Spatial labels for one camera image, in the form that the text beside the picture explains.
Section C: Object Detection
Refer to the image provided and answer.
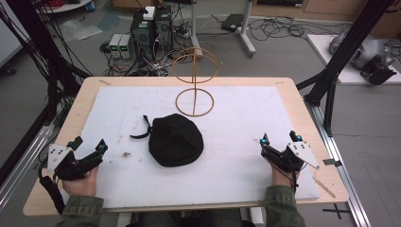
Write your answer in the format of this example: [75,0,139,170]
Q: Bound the black tape cross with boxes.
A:
[322,202,352,220]

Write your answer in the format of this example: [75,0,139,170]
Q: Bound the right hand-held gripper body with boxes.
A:
[267,141,322,174]

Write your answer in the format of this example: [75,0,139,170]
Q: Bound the grey rounded machine part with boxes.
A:
[328,27,395,71]

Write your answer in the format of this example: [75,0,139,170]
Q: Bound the black sleeved gripper cable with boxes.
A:
[37,150,66,217]

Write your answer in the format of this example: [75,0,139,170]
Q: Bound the white cabinet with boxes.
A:
[0,0,24,69]

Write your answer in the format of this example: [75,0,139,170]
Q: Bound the white board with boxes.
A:
[306,33,401,86]

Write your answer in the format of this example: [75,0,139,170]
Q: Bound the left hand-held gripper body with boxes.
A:
[46,143,99,182]

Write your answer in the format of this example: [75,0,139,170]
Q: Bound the white box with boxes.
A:
[142,6,156,21]

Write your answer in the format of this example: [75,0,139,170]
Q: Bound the black hat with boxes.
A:
[129,113,205,168]

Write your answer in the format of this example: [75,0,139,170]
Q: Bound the thin wooden stick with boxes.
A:
[311,176,337,200]

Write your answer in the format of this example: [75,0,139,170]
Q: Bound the copper wire stand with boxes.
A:
[171,46,219,118]

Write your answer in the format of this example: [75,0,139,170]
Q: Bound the white metal stand leg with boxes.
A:
[235,0,257,60]
[188,0,205,59]

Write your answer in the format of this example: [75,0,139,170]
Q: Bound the tangle of cables by computers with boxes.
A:
[98,41,197,78]

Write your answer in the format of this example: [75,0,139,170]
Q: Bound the aluminium rail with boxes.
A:
[303,96,373,227]
[0,123,58,211]

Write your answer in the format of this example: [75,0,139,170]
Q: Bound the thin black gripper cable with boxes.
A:
[270,159,308,194]

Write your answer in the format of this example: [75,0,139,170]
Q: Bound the black metal frame post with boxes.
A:
[0,0,93,187]
[295,0,396,138]

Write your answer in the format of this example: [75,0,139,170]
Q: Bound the person's legs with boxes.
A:
[126,209,256,227]

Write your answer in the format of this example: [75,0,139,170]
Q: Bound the black computer tower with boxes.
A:
[153,5,174,53]
[130,9,156,61]

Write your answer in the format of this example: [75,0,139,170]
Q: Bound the person's left hand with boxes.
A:
[61,165,100,199]

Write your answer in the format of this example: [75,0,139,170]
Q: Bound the clear plastic sheet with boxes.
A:
[59,18,104,43]

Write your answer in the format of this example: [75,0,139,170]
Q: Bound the black device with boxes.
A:
[359,54,398,86]

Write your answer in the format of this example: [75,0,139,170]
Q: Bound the white round table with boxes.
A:
[39,0,93,14]

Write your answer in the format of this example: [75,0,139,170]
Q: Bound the tangle of black floor cables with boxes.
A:
[248,14,344,43]

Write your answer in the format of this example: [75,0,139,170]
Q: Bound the grey power supply unit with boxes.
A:
[108,33,123,60]
[119,33,134,60]

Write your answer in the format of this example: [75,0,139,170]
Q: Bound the white foam mat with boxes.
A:
[66,85,322,210]

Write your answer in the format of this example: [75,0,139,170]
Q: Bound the bluish plastic sheet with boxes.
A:
[96,9,123,32]

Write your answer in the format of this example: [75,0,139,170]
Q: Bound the black flat box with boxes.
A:
[220,13,246,33]

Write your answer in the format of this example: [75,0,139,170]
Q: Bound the person's right hand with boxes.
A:
[270,163,301,189]

